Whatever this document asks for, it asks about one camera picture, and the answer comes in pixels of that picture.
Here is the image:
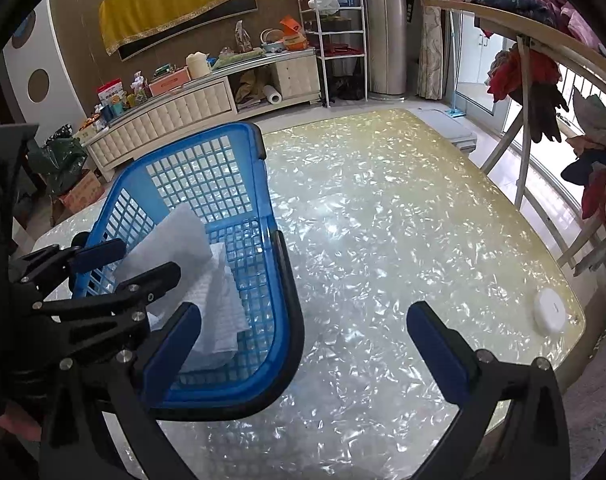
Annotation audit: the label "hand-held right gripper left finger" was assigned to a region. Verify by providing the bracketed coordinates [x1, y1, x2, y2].
[38, 302, 204, 480]

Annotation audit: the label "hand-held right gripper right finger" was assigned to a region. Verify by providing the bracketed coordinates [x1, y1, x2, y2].
[405, 301, 571, 480]

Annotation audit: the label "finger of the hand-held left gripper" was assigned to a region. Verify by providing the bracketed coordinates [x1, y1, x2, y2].
[18, 232, 128, 291]
[43, 262, 182, 352]

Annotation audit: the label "white cloth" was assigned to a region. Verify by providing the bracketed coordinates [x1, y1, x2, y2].
[110, 203, 251, 361]

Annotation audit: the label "blue plastic basket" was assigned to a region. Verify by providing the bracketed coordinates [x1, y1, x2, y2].
[73, 122, 305, 423]

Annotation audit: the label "cardboard box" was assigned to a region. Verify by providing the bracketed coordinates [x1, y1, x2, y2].
[58, 170, 106, 216]

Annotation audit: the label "green plastic bag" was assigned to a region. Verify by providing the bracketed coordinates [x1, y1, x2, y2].
[28, 135, 88, 196]

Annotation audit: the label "white round disc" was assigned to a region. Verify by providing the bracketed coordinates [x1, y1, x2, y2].
[533, 288, 569, 333]

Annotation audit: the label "white and red box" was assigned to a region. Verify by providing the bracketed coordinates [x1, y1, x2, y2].
[97, 78, 126, 108]

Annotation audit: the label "white TV cabinet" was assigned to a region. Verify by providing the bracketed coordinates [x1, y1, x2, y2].
[83, 49, 324, 181]

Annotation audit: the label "pink box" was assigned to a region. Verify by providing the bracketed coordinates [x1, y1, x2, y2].
[148, 66, 191, 97]

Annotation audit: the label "cream cylinder container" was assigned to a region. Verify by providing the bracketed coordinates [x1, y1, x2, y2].
[185, 51, 213, 80]

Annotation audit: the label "grey folded mat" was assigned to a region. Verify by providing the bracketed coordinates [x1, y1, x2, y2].
[418, 107, 479, 148]

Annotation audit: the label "dark red garment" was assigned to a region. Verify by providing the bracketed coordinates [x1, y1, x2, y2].
[580, 170, 606, 221]

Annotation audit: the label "green folded cloth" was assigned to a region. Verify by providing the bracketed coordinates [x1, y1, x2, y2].
[210, 47, 266, 71]

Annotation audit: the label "navy garment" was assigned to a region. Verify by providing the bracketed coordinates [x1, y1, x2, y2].
[560, 150, 606, 186]

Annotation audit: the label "blue flat mop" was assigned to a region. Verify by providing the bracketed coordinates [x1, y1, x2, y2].
[443, 10, 466, 117]

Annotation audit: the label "wrapped ornament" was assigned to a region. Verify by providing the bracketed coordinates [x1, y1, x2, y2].
[235, 20, 254, 53]

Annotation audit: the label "black gloves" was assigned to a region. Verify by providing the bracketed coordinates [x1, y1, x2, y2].
[526, 80, 569, 143]

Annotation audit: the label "yellow cloth cover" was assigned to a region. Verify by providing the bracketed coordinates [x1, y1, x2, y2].
[99, 0, 265, 57]

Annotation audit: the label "black bag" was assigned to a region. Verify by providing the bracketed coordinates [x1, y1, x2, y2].
[335, 76, 366, 101]

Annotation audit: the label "orange package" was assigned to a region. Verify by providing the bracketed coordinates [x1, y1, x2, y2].
[279, 16, 306, 52]

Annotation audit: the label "grey garment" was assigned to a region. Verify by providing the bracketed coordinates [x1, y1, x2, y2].
[573, 90, 606, 146]

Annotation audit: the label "black television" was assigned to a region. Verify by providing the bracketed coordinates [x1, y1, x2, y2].
[118, 0, 259, 61]

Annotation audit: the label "patterned curtain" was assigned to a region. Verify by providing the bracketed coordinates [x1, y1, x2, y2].
[414, 0, 451, 101]

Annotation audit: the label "white metal shelf rack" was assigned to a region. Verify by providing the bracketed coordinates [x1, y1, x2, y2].
[298, 0, 369, 108]

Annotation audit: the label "silver tower air conditioner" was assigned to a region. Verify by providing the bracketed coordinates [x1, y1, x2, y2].
[360, 0, 419, 96]

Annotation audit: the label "beige clothes drying rack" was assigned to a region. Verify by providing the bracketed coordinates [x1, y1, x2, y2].
[422, 0, 606, 276]

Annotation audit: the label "dark blue patterned garment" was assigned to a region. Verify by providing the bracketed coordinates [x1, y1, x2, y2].
[470, 0, 564, 36]

